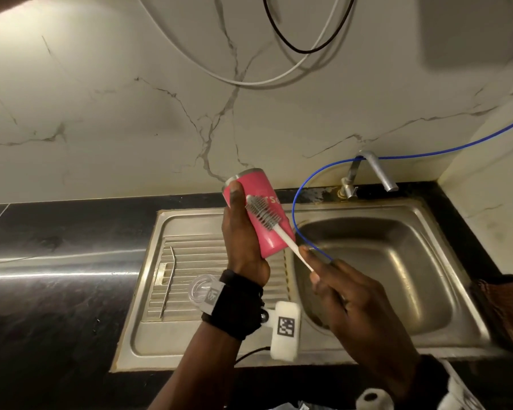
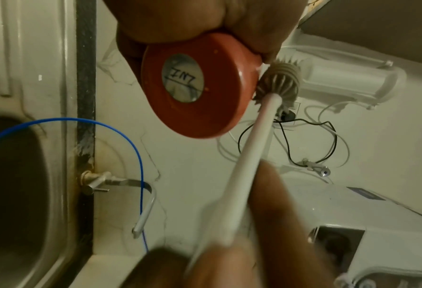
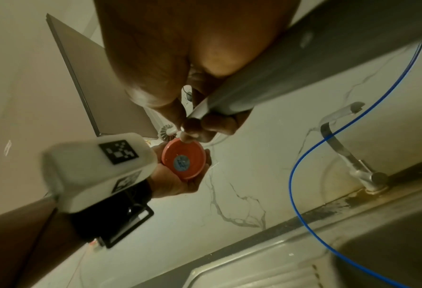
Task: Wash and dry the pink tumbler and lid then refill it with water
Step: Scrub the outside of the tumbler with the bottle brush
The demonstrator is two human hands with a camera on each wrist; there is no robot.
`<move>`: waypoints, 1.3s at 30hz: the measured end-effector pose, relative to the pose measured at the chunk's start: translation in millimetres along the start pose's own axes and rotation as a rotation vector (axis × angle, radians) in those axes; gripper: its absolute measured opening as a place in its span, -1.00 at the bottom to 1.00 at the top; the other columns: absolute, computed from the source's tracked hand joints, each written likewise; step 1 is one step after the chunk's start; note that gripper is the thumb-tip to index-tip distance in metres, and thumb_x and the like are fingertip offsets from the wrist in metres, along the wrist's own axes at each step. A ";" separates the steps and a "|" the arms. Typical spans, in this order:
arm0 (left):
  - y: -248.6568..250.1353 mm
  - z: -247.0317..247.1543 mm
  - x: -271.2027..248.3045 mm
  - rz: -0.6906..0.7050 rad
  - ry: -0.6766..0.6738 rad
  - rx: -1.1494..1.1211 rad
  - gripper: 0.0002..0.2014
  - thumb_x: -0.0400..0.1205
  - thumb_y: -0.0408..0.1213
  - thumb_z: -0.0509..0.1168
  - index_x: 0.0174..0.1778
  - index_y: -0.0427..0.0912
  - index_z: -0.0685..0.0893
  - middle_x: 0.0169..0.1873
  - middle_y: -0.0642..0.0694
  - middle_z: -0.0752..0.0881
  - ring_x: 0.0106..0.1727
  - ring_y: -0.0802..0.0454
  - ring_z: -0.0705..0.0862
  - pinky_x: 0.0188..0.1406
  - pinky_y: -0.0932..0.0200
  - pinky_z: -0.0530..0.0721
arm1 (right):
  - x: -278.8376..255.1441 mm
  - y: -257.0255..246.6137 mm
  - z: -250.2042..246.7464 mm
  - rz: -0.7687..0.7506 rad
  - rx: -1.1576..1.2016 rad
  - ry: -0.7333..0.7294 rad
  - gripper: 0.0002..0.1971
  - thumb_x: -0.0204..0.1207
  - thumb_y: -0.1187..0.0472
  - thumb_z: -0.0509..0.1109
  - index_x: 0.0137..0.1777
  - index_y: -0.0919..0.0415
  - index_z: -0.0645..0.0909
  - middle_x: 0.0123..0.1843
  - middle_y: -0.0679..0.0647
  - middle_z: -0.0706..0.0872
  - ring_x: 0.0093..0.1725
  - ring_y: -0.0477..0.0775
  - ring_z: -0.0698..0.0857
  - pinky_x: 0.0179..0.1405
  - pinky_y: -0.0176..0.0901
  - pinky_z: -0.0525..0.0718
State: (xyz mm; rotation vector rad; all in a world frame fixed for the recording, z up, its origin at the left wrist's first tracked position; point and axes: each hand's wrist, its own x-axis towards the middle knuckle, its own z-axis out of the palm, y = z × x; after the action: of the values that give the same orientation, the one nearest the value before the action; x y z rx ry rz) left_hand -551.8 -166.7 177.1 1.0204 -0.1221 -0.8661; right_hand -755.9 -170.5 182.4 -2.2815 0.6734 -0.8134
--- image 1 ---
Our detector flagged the person's right hand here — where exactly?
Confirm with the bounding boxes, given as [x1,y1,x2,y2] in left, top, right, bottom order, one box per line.
[298,245,420,393]

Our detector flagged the person's left hand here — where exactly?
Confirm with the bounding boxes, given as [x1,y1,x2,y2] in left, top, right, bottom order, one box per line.
[221,181,271,286]

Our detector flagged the pink steel tumbler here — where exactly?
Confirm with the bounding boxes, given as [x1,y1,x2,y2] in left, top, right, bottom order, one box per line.
[221,167,297,260]

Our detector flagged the clear plastic lid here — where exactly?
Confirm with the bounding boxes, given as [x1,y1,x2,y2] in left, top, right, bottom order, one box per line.
[187,273,223,313]

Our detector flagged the bent metal straw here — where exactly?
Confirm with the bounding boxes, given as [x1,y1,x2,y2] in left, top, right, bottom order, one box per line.
[158,246,177,320]

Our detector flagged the person's left forearm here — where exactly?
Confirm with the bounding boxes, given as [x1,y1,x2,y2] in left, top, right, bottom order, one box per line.
[147,322,243,410]

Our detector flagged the white bottle brush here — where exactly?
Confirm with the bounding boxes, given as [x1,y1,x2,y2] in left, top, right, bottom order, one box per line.
[244,195,315,273]

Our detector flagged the black left wrist band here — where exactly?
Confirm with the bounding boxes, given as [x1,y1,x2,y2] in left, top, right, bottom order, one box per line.
[201,268,266,342]

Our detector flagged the black wrist band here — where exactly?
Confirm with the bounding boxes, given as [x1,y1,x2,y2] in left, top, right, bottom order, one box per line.
[201,268,266,342]
[400,354,488,410]

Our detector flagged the stainless steel sink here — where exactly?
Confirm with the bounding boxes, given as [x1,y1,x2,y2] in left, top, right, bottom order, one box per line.
[111,198,508,372]

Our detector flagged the black right wrist band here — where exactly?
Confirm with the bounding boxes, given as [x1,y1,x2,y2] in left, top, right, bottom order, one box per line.
[400,354,488,410]

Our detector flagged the blue plaid clothing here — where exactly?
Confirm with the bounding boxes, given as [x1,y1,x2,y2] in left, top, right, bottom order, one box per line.
[267,401,339,410]

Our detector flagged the metal faucet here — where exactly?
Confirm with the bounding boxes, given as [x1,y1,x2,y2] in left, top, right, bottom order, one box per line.
[340,150,400,200]

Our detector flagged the thin blue tube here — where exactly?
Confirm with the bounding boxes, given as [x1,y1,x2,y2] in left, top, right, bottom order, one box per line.
[291,113,513,264]

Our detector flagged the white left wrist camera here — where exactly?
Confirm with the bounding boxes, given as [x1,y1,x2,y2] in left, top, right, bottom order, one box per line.
[260,301,303,363]

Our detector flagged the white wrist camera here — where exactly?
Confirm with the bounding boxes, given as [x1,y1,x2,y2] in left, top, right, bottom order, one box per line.
[260,301,303,363]
[355,388,396,410]

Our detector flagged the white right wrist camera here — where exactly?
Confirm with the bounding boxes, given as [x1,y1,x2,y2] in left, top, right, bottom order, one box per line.
[355,388,396,410]

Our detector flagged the black hanging cable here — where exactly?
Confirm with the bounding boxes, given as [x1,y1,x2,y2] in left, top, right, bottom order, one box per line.
[263,0,358,55]

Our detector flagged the dark brown wall cabinet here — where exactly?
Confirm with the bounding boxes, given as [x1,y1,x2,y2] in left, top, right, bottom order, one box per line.
[0,0,42,22]

